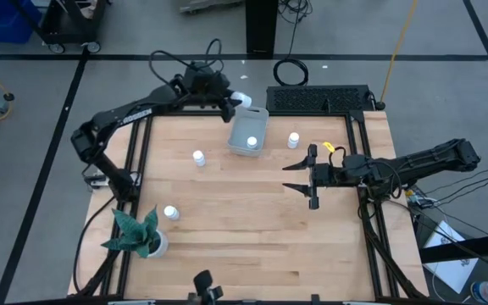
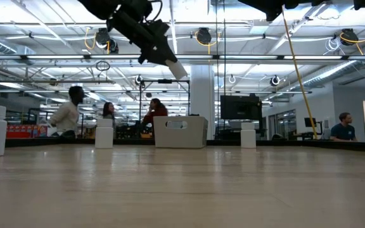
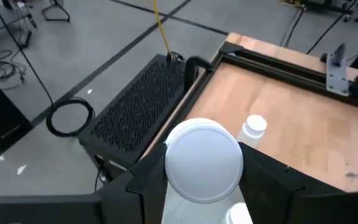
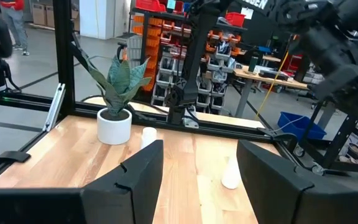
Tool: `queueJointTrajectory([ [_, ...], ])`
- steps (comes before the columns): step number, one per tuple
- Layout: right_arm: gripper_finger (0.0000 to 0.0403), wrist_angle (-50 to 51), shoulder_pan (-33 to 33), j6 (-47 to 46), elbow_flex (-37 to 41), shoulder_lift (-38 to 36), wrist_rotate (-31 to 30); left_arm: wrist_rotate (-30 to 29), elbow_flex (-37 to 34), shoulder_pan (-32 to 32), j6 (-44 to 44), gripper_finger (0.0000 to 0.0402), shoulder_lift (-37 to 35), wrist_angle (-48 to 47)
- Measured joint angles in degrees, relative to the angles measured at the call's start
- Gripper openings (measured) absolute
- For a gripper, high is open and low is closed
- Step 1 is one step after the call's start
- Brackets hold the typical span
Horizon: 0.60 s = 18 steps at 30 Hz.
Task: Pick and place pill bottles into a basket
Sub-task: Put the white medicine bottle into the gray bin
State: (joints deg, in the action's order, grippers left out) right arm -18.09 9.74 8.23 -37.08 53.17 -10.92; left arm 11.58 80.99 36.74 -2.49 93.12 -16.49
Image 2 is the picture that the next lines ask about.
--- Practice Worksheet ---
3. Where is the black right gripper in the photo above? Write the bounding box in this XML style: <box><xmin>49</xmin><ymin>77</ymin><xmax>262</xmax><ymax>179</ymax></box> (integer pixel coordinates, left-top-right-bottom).
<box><xmin>238</xmin><ymin>0</ymin><xmax>300</xmax><ymax>22</ymax></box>

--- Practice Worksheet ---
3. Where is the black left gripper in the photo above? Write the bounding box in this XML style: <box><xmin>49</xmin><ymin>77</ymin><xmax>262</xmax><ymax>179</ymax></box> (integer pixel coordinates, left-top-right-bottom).
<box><xmin>106</xmin><ymin>11</ymin><xmax>179</xmax><ymax>66</ymax></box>

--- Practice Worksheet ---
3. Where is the grey plastic basket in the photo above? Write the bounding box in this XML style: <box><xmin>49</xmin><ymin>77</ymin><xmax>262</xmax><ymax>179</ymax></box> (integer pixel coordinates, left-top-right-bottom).
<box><xmin>152</xmin><ymin>115</ymin><xmax>209</xmax><ymax>149</ymax></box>

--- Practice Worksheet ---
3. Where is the long ceiling light strip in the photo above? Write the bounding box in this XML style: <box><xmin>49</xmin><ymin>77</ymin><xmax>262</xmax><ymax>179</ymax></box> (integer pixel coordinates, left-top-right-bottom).
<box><xmin>0</xmin><ymin>54</ymin><xmax>365</xmax><ymax>61</ymax></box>

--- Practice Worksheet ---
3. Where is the person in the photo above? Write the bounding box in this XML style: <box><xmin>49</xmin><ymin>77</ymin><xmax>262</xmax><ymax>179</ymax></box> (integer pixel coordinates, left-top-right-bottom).
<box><xmin>48</xmin><ymin>85</ymin><xmax>86</xmax><ymax>139</ymax></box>
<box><xmin>142</xmin><ymin>98</ymin><xmax>169</xmax><ymax>125</ymax></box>
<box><xmin>330</xmin><ymin>111</ymin><xmax>358</xmax><ymax>142</ymax></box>
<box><xmin>102</xmin><ymin>101</ymin><xmax>117</xmax><ymax>121</ymax></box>

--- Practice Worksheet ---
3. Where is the white building column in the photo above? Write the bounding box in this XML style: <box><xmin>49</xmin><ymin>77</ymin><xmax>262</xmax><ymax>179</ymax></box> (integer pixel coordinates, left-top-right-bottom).
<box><xmin>189</xmin><ymin>65</ymin><xmax>216</xmax><ymax>141</ymax></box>

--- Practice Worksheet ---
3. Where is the red printed box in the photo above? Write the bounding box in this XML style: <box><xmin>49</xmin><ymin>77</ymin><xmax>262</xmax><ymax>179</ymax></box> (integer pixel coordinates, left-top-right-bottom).
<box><xmin>6</xmin><ymin>124</ymin><xmax>49</xmax><ymax>139</ymax></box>

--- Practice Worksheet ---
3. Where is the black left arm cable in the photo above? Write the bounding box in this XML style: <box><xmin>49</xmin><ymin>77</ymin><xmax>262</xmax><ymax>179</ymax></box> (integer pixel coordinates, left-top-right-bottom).
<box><xmin>144</xmin><ymin>0</ymin><xmax>164</xmax><ymax>23</ymax></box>

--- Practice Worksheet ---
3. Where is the black ceiling cord reel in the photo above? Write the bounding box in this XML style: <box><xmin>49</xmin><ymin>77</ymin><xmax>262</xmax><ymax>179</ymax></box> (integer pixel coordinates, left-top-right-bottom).
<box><xmin>340</xmin><ymin>28</ymin><xmax>359</xmax><ymax>46</ymax></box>
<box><xmin>93</xmin><ymin>27</ymin><xmax>120</xmax><ymax>54</ymax></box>
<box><xmin>195</xmin><ymin>27</ymin><xmax>217</xmax><ymax>48</ymax></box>

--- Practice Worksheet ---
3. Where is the black hanging cable loop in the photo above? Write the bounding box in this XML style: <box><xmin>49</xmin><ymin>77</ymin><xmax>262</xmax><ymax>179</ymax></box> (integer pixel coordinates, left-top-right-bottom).
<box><xmin>95</xmin><ymin>60</ymin><xmax>111</xmax><ymax>72</ymax></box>

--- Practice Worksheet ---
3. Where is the yellow hanging cable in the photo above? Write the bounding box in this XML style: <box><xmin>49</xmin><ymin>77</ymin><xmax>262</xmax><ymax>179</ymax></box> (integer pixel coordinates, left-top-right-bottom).
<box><xmin>280</xmin><ymin>6</ymin><xmax>319</xmax><ymax>140</ymax></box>

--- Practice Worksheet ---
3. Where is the black aluminium table frame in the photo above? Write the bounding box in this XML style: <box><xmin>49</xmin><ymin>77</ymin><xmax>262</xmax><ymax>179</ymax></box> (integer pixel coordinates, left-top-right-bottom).
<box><xmin>4</xmin><ymin>137</ymin><xmax>365</xmax><ymax>153</ymax></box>

